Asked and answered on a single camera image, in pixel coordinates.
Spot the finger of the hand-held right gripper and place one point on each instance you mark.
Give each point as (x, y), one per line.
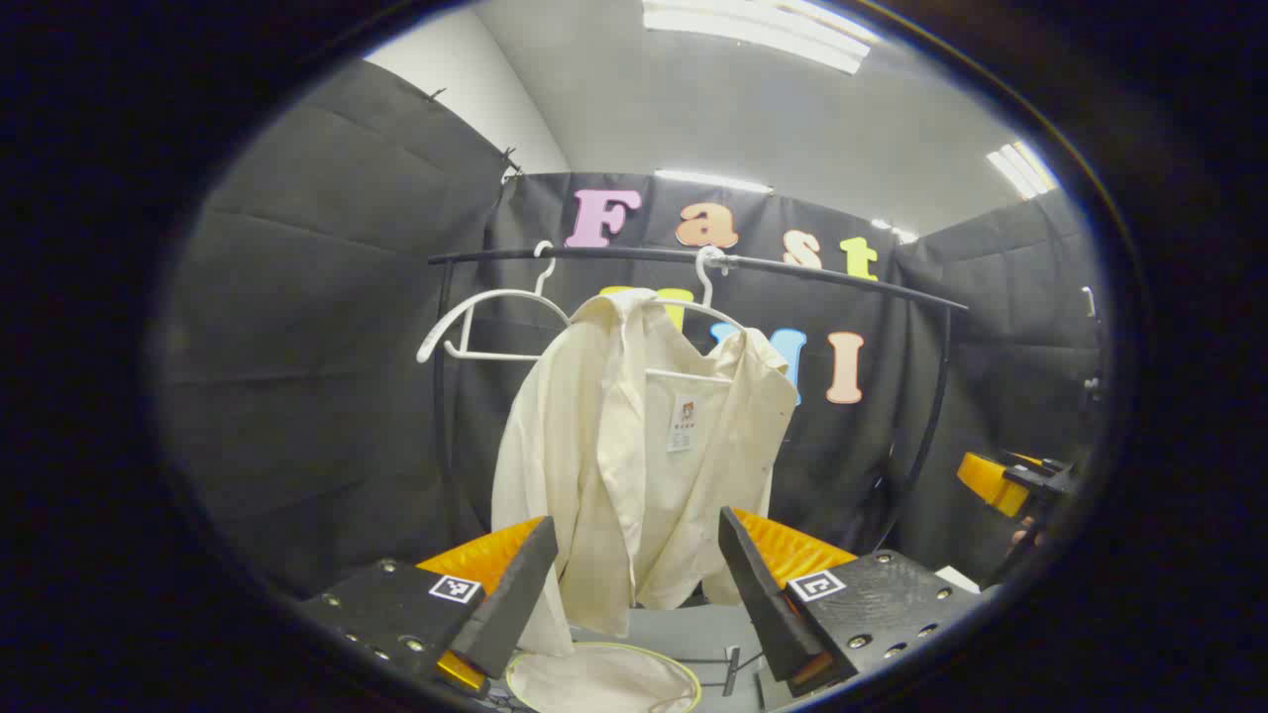
(986, 480)

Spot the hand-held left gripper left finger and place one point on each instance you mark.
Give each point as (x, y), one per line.
(515, 604)

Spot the black backdrop cloth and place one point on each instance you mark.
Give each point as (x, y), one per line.
(327, 347)

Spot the black metal clothes rack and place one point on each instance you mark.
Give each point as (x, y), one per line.
(842, 277)

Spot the cream shirt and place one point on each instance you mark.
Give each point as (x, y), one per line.
(584, 446)

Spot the white plastic hanger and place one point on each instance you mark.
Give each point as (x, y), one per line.
(475, 302)
(705, 282)

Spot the ceiling light panel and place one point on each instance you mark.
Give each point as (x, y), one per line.
(713, 180)
(753, 30)
(1022, 168)

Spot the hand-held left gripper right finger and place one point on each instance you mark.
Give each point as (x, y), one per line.
(763, 604)

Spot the round white laundry hamper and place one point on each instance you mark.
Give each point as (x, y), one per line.
(599, 683)

